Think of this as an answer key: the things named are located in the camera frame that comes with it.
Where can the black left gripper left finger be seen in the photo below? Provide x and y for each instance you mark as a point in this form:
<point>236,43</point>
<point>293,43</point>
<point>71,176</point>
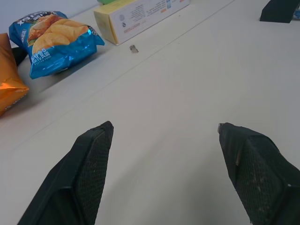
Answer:
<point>77,178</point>

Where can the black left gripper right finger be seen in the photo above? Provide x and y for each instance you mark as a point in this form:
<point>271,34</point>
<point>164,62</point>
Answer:
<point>260,173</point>

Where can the orange snack bag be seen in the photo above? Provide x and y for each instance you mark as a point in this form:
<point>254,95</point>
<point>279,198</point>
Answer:
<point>8,79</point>

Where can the blue potato chip bag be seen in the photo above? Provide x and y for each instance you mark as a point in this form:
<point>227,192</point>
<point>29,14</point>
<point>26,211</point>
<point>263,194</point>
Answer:
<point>56,44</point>

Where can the small grey scrap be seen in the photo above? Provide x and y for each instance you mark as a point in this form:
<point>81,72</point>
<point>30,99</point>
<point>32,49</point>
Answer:
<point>134,49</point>

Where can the black block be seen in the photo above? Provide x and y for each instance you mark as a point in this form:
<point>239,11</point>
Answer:
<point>279,11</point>

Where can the yellow and white carton box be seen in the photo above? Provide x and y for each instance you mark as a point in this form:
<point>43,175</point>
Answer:
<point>138,18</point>

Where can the green object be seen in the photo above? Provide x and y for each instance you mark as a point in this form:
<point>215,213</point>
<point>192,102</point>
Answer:
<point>106,1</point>

